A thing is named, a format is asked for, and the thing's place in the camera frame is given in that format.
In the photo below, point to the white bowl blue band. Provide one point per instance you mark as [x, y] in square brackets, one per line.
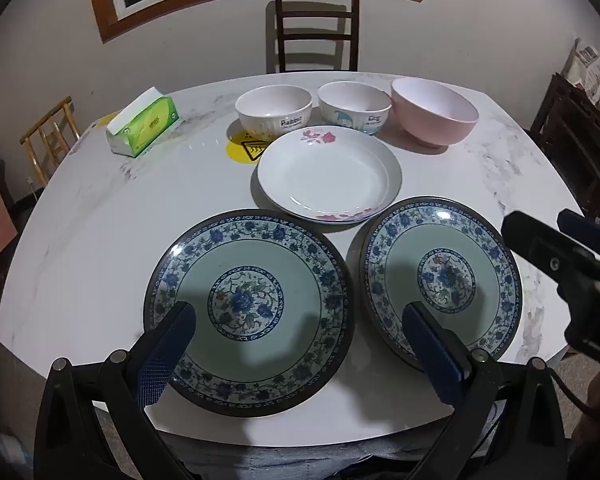
[352, 100]

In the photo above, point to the person's grey blue clothing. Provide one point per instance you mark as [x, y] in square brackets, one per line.
[305, 460]

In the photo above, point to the dark chair at right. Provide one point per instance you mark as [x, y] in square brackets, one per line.
[570, 125]

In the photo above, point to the bamboo chair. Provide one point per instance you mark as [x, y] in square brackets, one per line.
[60, 110]

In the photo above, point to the yellow warning sticker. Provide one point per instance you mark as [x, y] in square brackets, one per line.
[242, 152]

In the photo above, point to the newspaper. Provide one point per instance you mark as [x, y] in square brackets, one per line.
[587, 60]

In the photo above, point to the white bowl pink band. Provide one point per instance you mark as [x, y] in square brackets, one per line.
[272, 105]

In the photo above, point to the green tissue box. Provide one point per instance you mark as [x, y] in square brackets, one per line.
[150, 125]

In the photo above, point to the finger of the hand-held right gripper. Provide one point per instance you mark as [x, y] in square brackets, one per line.
[587, 232]
[535, 237]

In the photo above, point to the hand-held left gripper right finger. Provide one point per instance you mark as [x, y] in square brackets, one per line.
[435, 360]

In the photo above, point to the blue floral plate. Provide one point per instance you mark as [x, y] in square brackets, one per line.
[280, 260]
[410, 265]

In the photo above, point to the wooden framed window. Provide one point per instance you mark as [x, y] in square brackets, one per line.
[100, 10]

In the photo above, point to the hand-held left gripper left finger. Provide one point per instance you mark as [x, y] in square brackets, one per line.
[160, 355]

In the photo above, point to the white rose print plate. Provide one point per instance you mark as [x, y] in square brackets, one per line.
[325, 175]

